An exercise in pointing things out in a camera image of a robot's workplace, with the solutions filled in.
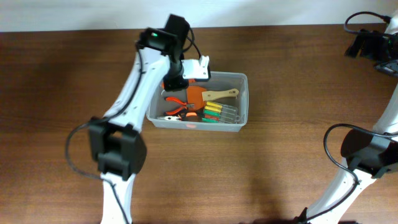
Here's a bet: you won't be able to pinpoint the screwdriver set clear case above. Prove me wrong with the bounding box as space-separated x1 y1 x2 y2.
203 101 241 124

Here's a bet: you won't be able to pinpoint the orange black needle-nose pliers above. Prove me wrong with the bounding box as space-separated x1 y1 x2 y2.
157 112 203 122

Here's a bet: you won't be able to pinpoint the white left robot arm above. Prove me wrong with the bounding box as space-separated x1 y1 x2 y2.
88 14 209 223

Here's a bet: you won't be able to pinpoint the orange scraper wooden handle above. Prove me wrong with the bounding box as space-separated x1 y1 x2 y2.
186 86 239 111

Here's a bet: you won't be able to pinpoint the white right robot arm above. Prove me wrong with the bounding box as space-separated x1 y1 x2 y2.
293 13 397 223

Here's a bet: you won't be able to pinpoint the red handled cutters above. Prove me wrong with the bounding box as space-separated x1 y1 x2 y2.
164 96 195 116

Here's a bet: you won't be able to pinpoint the clear plastic container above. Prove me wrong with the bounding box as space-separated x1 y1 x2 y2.
146 72 249 132

